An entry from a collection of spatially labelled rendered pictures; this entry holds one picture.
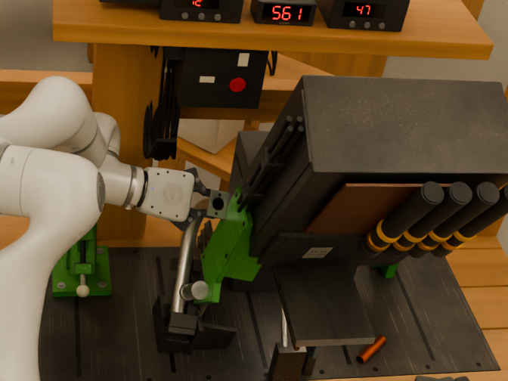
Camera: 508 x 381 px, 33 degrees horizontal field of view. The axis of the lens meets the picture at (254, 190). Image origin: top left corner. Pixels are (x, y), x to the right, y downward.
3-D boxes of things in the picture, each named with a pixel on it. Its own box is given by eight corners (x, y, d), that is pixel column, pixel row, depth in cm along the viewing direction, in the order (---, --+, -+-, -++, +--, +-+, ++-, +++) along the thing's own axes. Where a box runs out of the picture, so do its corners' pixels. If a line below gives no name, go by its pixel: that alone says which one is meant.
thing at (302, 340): (372, 348, 169) (376, 337, 167) (292, 351, 165) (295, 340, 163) (323, 215, 198) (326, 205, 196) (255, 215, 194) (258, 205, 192)
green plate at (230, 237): (243, 302, 180) (286, 230, 169) (206, 296, 177) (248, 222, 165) (234, 263, 188) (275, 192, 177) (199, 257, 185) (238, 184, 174)
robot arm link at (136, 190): (126, 207, 166) (141, 210, 167) (134, 162, 167) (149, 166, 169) (115, 209, 174) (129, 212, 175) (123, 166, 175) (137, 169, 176)
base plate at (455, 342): (498, 375, 198) (501, 369, 197) (-2, 401, 172) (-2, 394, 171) (436, 249, 229) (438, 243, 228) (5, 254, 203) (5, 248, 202)
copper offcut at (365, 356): (377, 339, 198) (379, 332, 197) (385, 345, 197) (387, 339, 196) (354, 360, 192) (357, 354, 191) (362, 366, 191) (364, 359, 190)
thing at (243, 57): (258, 110, 182) (271, 48, 172) (178, 108, 178) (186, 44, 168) (248, 78, 191) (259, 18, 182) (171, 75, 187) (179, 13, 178)
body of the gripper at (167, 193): (135, 212, 167) (189, 223, 172) (145, 160, 169) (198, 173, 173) (125, 213, 174) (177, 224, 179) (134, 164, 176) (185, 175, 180)
